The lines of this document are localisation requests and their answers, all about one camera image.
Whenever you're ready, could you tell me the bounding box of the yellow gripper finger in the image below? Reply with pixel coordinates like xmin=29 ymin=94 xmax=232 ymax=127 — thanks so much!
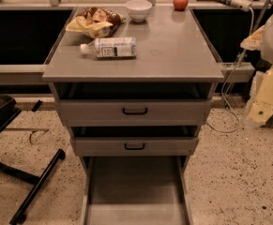
xmin=244 ymin=66 xmax=273 ymax=128
xmin=240 ymin=25 xmax=265 ymax=51

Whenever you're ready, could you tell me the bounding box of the blue plastic water bottle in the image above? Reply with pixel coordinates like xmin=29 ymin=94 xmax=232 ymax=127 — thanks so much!
xmin=80 ymin=37 xmax=136 ymax=58

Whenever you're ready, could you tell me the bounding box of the grey middle drawer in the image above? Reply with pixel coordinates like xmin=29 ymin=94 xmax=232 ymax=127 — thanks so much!
xmin=71 ymin=137 xmax=198 ymax=157

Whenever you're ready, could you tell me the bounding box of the grey drawer cabinet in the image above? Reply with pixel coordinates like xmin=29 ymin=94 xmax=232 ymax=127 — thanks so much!
xmin=41 ymin=5 xmax=225 ymax=225

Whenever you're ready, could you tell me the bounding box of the grey open bottom drawer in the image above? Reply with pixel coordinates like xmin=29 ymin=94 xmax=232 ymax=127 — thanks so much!
xmin=81 ymin=157 xmax=193 ymax=225

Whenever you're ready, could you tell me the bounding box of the grey top drawer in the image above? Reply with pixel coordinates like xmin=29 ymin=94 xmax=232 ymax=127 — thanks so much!
xmin=56 ymin=100 xmax=211 ymax=127

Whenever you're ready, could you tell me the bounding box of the red apple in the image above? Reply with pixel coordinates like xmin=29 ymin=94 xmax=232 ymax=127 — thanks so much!
xmin=173 ymin=0 xmax=189 ymax=10

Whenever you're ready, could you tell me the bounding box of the white ceramic bowl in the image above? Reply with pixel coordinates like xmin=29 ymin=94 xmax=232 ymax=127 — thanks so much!
xmin=125 ymin=0 xmax=152 ymax=22

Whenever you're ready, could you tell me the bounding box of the brown yellow chip bag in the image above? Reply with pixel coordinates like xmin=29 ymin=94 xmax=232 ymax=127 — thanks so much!
xmin=66 ymin=7 xmax=126 ymax=38

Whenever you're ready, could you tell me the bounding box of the black chair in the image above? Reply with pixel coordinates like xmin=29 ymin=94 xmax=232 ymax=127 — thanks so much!
xmin=0 ymin=94 xmax=67 ymax=225

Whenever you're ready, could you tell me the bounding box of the white cable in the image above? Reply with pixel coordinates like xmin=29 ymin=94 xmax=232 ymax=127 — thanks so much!
xmin=205 ymin=7 xmax=256 ymax=134

